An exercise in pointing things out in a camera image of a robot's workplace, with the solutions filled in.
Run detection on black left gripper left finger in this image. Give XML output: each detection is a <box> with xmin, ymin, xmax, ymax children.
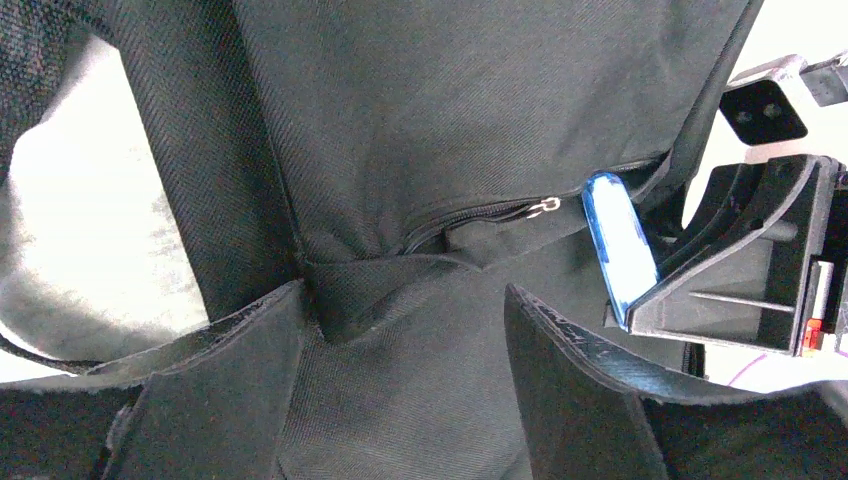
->
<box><xmin>1</xmin><ymin>281</ymin><xmax>306</xmax><ymax>479</ymax></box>

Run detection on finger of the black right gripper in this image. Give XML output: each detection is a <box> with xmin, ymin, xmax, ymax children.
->
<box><xmin>627</xmin><ymin>155</ymin><xmax>845</xmax><ymax>355</ymax></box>

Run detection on blue transparent finger pad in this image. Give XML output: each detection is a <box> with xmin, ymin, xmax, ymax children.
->
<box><xmin>581</xmin><ymin>173</ymin><xmax>659</xmax><ymax>332</ymax></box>

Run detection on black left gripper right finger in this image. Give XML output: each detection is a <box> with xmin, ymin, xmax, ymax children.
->
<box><xmin>504</xmin><ymin>285</ymin><xmax>847</xmax><ymax>479</ymax></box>

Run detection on black student backpack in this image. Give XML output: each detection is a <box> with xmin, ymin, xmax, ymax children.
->
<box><xmin>1</xmin><ymin>1</ymin><xmax>761</xmax><ymax>479</ymax></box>

